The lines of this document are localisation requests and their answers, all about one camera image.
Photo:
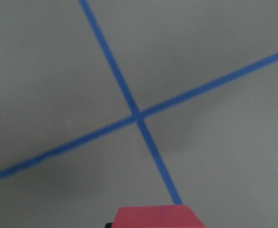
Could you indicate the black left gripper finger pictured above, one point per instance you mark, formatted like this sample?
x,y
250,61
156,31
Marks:
x,y
108,225

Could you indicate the red block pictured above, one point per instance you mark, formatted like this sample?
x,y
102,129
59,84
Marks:
x,y
164,216

